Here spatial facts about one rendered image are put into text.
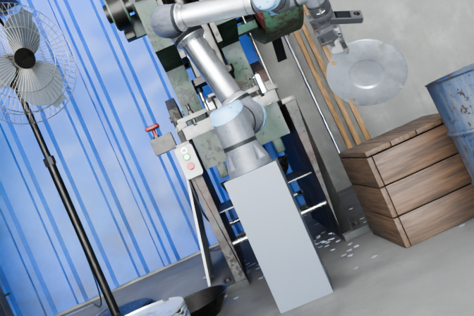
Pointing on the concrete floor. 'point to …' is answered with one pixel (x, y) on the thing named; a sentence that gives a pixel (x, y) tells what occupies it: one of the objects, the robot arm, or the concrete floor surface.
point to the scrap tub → (457, 111)
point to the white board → (201, 234)
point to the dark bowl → (206, 300)
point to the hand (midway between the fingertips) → (348, 49)
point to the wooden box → (410, 181)
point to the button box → (190, 169)
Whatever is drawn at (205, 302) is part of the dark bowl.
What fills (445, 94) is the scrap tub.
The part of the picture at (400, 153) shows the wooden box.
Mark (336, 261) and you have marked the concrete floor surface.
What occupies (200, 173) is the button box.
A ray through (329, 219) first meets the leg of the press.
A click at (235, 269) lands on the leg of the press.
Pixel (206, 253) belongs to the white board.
